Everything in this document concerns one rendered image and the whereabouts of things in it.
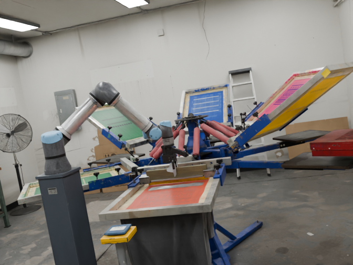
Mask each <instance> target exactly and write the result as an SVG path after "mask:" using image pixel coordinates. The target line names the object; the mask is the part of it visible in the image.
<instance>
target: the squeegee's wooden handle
mask: <svg viewBox="0 0 353 265"><path fill-rule="evenodd" d="M203 170H207V165H206V164H201V165H191V166H183V167H176V176H174V173H173V172H167V168H164V169H155V170H147V171H146V175H147V176H149V178H150V182H151V181H152V180H159V179H169V178H179V177H188V176H198V175H203V176H204V172H203Z"/></svg>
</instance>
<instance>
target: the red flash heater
mask: <svg viewBox="0 0 353 265"><path fill-rule="evenodd" d="M309 144H310V149H311V151H312V156H353V129H336V130H333V131H331V132H329V133H327V134H325V135H324V136H322V137H320V138H318V139H316V140H314V141H312V142H310V143H309Z"/></svg>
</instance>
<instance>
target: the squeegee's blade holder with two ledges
mask: <svg viewBox="0 0 353 265"><path fill-rule="evenodd" d="M198 177H203V175H198V176H188V177H179V178H169V179H159V180H152V181H151V182H158V181H168V180H178V179H188V178H198Z"/></svg>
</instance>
